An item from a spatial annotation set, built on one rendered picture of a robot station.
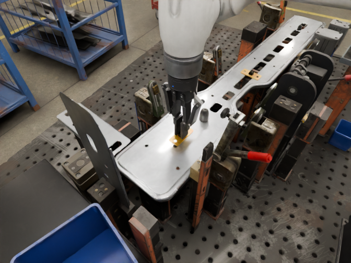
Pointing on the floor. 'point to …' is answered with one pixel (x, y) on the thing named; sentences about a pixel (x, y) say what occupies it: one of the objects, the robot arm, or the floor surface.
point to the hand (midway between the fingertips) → (181, 127)
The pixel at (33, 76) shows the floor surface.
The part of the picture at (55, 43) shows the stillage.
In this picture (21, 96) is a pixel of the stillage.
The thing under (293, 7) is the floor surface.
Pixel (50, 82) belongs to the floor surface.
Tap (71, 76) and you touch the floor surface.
